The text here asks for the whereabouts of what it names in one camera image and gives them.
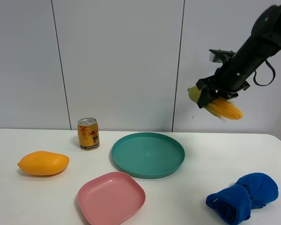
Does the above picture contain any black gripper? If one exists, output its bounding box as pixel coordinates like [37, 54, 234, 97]
[196, 50, 266, 108]

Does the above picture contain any corn cob with husk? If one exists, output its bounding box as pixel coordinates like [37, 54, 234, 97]
[187, 86, 243, 122]

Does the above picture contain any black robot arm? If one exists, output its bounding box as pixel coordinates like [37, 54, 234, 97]
[196, 5, 281, 108]

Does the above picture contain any round teal plate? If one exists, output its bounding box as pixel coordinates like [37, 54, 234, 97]
[111, 132, 185, 179]

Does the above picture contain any rolled blue towel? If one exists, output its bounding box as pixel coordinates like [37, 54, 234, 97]
[206, 172, 279, 225]

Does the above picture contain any gold energy drink can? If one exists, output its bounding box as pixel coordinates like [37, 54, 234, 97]
[77, 118, 100, 150]

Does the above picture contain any square pink plate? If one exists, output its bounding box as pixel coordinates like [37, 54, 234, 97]
[77, 172, 146, 225]

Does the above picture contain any yellow mango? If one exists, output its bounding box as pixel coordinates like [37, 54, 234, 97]
[17, 151, 69, 176]

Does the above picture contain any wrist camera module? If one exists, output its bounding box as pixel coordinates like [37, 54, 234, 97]
[209, 49, 236, 64]

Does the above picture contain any dark blue cable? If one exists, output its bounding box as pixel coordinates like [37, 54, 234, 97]
[252, 59, 276, 86]

